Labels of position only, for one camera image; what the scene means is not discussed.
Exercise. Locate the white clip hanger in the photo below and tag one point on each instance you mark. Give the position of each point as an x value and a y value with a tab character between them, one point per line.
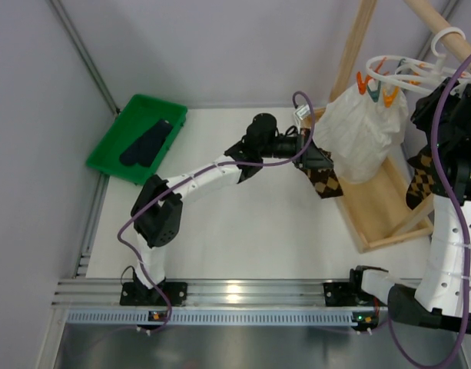
388	75

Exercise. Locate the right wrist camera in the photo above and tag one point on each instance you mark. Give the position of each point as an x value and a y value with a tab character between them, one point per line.
464	81

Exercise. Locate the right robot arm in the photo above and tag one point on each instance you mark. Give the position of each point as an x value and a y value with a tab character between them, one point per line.
442	300

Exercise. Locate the dark navy sock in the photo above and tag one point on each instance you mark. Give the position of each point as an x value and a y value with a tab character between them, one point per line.
129	156
149	145

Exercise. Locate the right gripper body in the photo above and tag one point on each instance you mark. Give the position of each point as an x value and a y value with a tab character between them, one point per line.
425	109

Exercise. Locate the white cloth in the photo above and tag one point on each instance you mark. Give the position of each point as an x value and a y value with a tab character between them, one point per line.
359	132

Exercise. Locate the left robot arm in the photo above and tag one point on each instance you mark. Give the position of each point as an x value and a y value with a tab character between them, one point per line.
156	214

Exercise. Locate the aluminium mounting rail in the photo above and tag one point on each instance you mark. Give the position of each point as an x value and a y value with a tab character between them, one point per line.
203	293

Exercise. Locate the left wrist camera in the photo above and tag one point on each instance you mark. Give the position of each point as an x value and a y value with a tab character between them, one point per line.
301	114

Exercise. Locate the green plastic tray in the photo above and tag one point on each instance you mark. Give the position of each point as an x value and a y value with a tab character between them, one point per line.
140	113

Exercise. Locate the brown argyle sock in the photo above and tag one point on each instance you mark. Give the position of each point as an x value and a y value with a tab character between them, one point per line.
324	181
423	180

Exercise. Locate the wooden rack frame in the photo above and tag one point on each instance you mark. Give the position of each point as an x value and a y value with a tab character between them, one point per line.
376	210

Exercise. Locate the white slotted cable duct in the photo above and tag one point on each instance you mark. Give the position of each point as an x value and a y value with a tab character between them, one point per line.
224	318

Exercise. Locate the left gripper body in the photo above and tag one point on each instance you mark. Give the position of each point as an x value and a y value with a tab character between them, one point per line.
308	150

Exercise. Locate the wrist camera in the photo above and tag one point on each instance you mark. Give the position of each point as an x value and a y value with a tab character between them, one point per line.
464	81
301	114

